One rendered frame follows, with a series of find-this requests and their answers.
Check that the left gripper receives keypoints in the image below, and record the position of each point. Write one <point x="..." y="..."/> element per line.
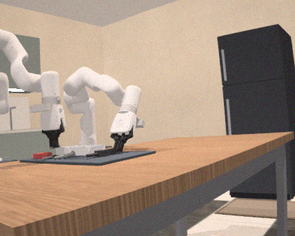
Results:
<point x="123" y="128"/>

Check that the red rectangular block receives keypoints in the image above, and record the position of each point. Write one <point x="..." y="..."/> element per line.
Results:
<point x="41" y="155"/>

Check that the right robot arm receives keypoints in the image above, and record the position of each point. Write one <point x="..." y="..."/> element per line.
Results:
<point x="47" y="83"/>

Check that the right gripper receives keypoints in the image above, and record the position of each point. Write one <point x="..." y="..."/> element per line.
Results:
<point x="51" y="122"/>

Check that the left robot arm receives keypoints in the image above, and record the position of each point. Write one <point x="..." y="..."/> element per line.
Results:
<point x="81" y="102"/>

